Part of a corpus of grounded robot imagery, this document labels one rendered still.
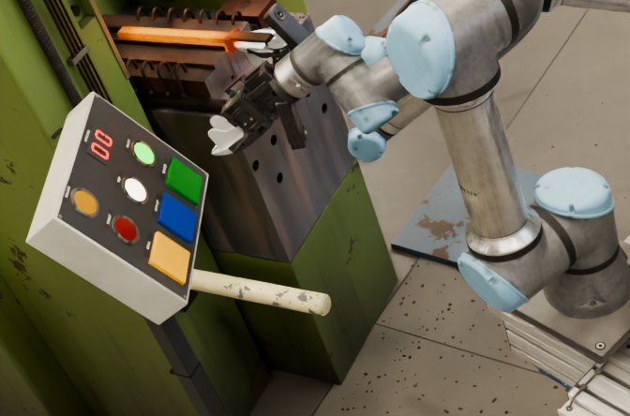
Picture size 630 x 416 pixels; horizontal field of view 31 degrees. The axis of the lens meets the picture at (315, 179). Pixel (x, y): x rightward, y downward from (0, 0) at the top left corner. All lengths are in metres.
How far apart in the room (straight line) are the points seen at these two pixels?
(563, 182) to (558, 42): 2.12
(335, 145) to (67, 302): 0.74
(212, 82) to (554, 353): 0.92
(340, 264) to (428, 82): 1.43
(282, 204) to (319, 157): 0.18
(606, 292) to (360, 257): 1.19
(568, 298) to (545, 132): 1.69
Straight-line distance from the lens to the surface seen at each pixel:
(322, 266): 2.77
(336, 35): 1.83
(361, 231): 2.93
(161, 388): 2.81
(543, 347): 2.05
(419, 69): 1.47
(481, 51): 1.48
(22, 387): 3.02
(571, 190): 1.77
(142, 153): 2.05
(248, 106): 1.92
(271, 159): 2.51
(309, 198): 2.67
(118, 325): 2.67
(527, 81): 3.74
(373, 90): 1.84
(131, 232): 1.91
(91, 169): 1.94
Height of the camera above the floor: 2.24
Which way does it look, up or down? 39 degrees down
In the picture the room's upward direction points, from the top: 20 degrees counter-clockwise
